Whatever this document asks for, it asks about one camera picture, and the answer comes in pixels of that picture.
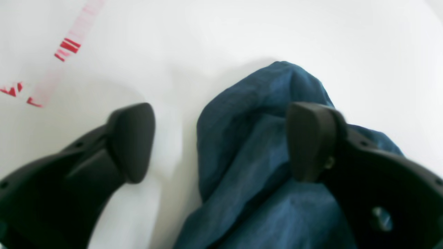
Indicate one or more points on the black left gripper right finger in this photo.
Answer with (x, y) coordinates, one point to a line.
(389, 202)

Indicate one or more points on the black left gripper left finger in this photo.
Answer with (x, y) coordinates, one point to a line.
(55, 202)

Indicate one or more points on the dark navy T-shirt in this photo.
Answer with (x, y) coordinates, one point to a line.
(250, 198)

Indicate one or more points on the red tape rectangle marking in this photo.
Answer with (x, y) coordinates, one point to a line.
(38, 38)

